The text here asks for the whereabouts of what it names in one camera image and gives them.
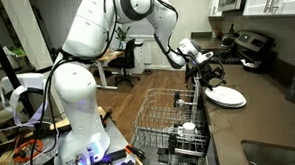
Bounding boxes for white strap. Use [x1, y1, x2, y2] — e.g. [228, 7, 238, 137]
[1, 84, 52, 131]

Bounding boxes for wire dishwasher rack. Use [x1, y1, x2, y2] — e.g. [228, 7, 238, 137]
[129, 77, 213, 158]

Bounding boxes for wire dish rack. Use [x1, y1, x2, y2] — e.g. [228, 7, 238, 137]
[128, 75, 222, 165]

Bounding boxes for silver cabinet handle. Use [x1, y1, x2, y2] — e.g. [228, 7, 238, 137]
[271, 0, 283, 15]
[263, 0, 275, 13]

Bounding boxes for white ceramic mug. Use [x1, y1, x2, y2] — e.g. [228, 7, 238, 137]
[181, 121, 197, 136]

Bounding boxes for orange handled clamp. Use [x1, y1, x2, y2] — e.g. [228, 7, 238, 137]
[124, 143, 147, 162]

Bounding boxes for white box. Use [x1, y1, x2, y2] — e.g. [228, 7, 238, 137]
[0, 71, 50, 100]

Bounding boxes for steel kitchen sink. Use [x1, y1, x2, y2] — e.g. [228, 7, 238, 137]
[240, 137, 295, 165]

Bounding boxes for black office chair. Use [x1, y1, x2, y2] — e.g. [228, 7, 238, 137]
[106, 37, 146, 89]

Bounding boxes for wooden desk white legs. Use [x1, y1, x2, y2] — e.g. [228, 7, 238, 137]
[91, 47, 128, 92]

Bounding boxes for dark glass bottle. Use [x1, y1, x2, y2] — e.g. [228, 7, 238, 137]
[229, 23, 237, 36]

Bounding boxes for black metal pole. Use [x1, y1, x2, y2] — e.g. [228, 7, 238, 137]
[0, 10, 37, 121]

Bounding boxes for orange cable roll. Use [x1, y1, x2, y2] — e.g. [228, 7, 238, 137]
[12, 138, 45, 163]

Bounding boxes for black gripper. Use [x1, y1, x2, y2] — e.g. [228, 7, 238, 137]
[195, 54, 228, 91]

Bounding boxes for green potted plant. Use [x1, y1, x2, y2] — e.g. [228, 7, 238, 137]
[114, 25, 133, 51]

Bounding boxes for steel black stove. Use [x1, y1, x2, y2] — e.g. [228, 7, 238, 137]
[188, 28, 279, 79]

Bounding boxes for metal robot table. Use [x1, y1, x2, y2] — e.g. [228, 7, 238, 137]
[0, 104, 149, 165]

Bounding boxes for white drawer unit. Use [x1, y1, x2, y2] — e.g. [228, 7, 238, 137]
[132, 42, 147, 75]

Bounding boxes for narrow white upper cabinet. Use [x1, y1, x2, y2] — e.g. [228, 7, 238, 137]
[207, 0, 225, 18]

